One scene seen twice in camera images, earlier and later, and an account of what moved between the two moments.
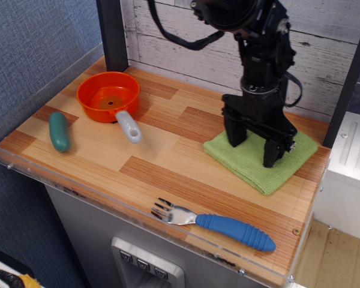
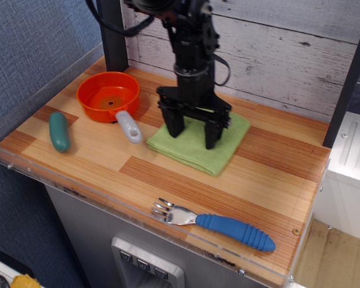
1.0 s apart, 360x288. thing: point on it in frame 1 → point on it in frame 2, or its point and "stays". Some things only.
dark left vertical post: (113, 34) stays
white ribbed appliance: (344, 200) stays
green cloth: (245, 162) → (190, 148)
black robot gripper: (263, 112) → (195, 98)
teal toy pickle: (59, 131) stays
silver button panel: (139, 267) stays
